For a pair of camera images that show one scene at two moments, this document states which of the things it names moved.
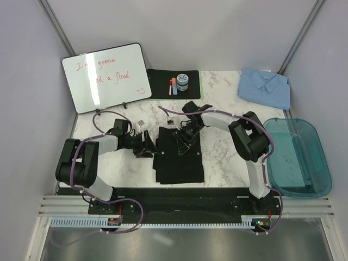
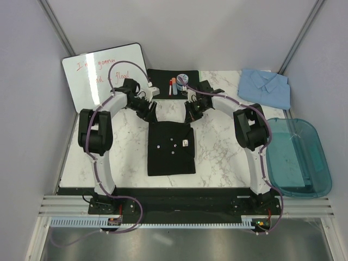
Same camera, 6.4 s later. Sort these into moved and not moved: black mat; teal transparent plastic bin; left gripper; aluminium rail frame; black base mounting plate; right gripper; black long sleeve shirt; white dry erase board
Moved: left gripper; black long sleeve shirt; right gripper
Not moved: teal transparent plastic bin; black mat; aluminium rail frame; white dry erase board; black base mounting plate
